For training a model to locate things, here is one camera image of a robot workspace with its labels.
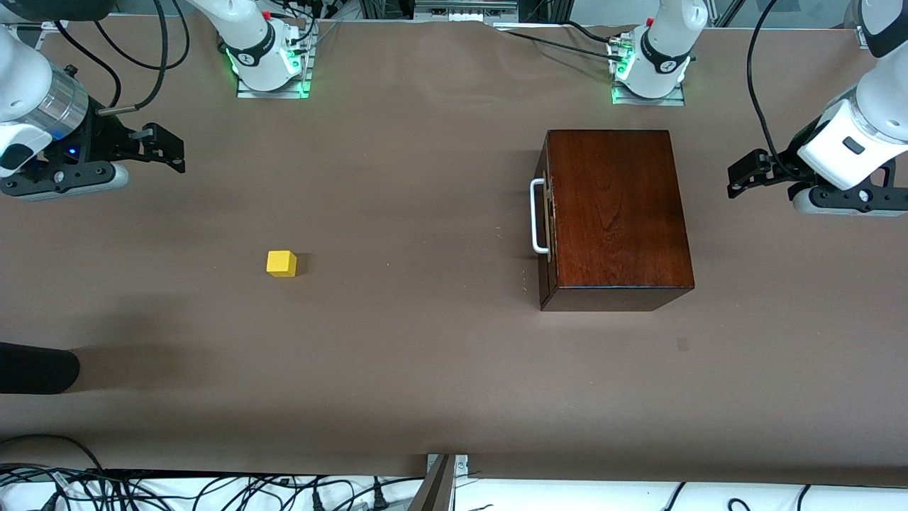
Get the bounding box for black base cable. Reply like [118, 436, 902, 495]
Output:
[560, 20, 618, 45]
[504, 28, 625, 59]

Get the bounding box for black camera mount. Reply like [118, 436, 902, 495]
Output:
[807, 160, 898, 211]
[0, 162, 114, 198]

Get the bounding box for wooden drawer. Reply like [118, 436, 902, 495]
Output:
[538, 131, 561, 312]

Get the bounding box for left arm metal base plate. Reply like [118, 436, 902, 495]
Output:
[611, 84, 686, 107]

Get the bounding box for aluminium frame rail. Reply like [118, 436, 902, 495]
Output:
[414, 0, 520, 23]

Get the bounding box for dark brown wooden box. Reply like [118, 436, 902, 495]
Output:
[545, 129, 696, 313]

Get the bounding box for grey braided cable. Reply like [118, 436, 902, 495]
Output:
[301, 18, 346, 54]

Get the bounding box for brass handle backplate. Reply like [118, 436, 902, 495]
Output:
[542, 170, 556, 263]

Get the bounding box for black rounded object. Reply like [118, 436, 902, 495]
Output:
[0, 341, 81, 395]

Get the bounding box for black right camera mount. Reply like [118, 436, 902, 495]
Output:
[0, 162, 114, 198]

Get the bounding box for white metal drawer handle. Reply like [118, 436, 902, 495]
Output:
[531, 177, 553, 255]

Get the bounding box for aluminium table edge rail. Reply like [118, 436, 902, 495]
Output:
[0, 18, 70, 33]

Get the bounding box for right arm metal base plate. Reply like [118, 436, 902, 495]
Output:
[236, 67, 313, 100]

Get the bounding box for metal camera post bracket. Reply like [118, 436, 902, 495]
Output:
[408, 453, 470, 511]

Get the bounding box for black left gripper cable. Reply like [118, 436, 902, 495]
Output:
[748, 0, 792, 182]

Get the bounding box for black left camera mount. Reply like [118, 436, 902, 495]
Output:
[807, 160, 898, 211]

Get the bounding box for brown paper table cover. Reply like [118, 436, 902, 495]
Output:
[0, 14, 908, 490]

